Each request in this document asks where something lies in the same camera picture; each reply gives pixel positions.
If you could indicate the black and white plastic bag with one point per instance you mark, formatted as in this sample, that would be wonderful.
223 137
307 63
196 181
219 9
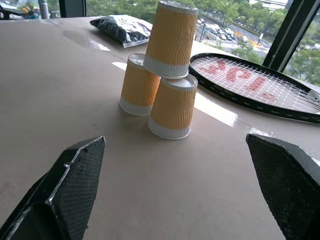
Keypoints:
122 27

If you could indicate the black tennis racket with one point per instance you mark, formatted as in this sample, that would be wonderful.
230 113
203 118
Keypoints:
252 82

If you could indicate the black window frame post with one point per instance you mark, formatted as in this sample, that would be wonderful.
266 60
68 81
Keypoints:
287 37

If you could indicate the orange ribbed paper cup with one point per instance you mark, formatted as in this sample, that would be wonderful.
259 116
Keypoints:
138 87
173 110
170 40

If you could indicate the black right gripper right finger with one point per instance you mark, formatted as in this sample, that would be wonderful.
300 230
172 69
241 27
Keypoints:
287 185

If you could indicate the colourful toy pile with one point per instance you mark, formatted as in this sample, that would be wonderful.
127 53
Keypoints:
29 9

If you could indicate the dark window frame pillar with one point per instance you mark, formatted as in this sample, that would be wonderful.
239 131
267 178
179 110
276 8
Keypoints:
73 8

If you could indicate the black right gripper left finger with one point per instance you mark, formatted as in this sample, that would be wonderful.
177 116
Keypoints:
72 180

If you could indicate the grey metal bottle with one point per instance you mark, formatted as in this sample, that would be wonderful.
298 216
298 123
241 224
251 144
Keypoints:
44 9

